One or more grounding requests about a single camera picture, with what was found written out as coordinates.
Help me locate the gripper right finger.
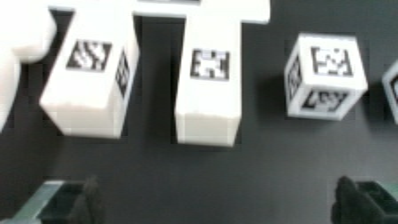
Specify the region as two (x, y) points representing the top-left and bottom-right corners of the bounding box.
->
(331, 176), (398, 224)

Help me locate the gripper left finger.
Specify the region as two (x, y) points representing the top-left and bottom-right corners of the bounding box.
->
(17, 177), (105, 224)

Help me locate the white chair leg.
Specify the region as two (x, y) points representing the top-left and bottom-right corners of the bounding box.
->
(40, 4), (141, 139)
(175, 14), (242, 147)

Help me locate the right white tagged cube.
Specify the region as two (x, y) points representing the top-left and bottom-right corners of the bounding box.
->
(383, 60), (398, 124)

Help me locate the white tagged cube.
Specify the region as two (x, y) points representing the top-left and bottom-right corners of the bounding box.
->
(285, 33), (368, 120)
(383, 60), (398, 124)

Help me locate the left white tagged cube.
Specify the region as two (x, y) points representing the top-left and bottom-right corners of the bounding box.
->
(285, 33), (368, 120)

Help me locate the white tag base sheet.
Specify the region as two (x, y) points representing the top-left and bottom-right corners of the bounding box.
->
(45, 0), (272, 24)

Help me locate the white chair back frame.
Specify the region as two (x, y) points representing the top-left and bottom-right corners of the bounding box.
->
(0, 0), (57, 132)

